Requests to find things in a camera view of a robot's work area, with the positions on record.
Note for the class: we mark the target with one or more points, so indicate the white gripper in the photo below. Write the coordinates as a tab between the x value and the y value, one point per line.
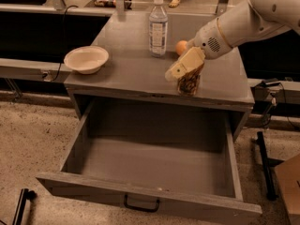
208	40

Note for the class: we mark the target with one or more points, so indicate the orange soda can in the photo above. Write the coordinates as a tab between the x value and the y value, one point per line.
188	84

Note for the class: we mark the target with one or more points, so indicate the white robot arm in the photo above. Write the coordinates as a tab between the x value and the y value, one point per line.
265	31

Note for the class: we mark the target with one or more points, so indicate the grey counter cabinet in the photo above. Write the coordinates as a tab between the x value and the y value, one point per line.
131	72

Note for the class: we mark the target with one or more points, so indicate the grey open drawer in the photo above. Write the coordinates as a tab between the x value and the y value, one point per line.
182	155

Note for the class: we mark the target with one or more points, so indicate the orange fruit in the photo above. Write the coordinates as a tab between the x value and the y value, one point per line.
181	46

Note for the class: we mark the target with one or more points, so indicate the clear plastic water bottle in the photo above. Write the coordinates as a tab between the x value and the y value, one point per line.
158	29

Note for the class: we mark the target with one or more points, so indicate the black power adapter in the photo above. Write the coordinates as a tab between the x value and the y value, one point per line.
270	82

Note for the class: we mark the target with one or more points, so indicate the white paper bowl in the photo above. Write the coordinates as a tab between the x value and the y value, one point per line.
87	59

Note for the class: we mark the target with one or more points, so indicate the cardboard box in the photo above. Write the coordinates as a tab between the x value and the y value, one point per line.
288	178

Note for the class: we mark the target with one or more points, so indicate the black metal stand leg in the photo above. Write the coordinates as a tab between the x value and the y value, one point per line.
271	192

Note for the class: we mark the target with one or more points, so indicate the black drawer handle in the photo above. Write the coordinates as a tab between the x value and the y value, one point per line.
140	204

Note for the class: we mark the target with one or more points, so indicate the grey side rail shelf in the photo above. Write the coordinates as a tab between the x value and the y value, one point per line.
33	70

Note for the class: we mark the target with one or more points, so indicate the black floor bracket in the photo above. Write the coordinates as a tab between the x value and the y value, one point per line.
25	195

